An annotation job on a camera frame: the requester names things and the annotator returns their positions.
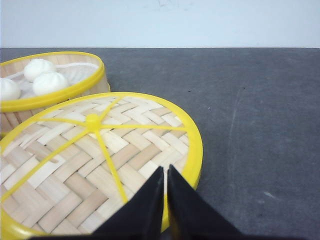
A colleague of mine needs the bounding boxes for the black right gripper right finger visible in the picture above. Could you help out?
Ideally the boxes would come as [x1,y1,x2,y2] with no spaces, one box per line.
[167,165,242,240]

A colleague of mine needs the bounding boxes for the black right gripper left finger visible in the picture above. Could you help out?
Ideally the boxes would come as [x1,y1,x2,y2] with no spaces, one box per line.
[92,167,164,240]

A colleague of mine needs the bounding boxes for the woven bamboo steamer lid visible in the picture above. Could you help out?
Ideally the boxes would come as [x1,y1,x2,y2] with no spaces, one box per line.
[0,92,203,240]

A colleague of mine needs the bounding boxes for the bamboo steamer drawer with buns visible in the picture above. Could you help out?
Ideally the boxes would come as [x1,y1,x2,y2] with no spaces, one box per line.
[0,51,111,136]

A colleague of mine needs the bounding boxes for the white steamed bun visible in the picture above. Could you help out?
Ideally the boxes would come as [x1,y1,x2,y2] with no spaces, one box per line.
[0,78,21,101]
[32,72,70,96]
[23,58,57,82]

